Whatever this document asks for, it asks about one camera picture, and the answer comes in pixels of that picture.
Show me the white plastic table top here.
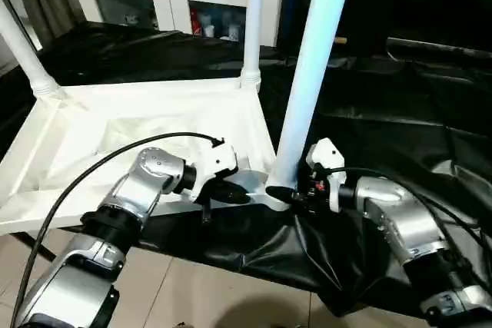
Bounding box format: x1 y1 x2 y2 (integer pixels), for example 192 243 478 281
0 76 294 235

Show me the black table mat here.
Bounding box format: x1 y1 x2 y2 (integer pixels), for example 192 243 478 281
0 22 492 321

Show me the silver metal rod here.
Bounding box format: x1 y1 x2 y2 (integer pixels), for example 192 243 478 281
387 36 492 58

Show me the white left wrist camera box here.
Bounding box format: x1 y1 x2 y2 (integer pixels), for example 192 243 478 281
184 144 238 203

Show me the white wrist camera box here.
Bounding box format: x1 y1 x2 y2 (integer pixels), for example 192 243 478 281
306 137 347 214
184 144 238 203

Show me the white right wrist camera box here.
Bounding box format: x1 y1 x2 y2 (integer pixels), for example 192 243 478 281
306 137 347 214

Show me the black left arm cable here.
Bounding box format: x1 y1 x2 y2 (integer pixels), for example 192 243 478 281
8 132 225 325

